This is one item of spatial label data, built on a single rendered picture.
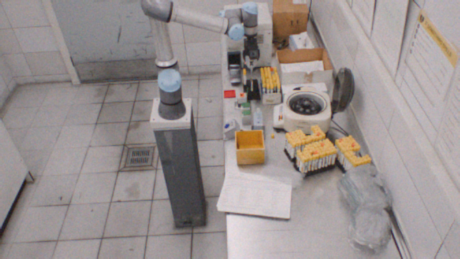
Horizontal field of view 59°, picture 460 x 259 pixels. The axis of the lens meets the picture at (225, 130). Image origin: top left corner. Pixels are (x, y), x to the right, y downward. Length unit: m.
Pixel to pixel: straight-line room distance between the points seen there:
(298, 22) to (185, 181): 1.30
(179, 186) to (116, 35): 1.92
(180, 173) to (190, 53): 1.87
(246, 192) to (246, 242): 0.24
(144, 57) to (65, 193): 1.53
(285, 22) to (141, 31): 1.54
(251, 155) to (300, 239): 0.45
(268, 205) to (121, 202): 1.53
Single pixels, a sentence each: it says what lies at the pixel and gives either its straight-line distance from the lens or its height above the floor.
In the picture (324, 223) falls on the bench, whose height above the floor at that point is 0.87.
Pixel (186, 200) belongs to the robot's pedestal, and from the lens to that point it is 2.57.
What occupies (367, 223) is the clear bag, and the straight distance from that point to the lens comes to 1.63.
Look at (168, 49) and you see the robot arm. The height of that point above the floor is 1.23.
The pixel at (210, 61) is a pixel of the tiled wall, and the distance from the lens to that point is 4.06.
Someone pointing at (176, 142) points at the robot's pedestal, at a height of 0.78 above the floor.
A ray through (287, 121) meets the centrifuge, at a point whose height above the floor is 0.96.
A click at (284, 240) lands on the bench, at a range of 1.66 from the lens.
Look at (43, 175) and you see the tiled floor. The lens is 3.47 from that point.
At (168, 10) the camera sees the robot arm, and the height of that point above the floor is 1.50.
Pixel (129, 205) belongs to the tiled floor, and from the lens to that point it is 3.00.
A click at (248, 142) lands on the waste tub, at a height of 0.90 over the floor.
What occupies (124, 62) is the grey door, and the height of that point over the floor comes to 0.23.
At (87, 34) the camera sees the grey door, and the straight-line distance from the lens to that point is 4.02.
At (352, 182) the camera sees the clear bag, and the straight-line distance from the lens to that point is 1.74.
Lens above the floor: 2.26
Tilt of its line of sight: 41 degrees down
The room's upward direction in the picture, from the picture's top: 4 degrees counter-clockwise
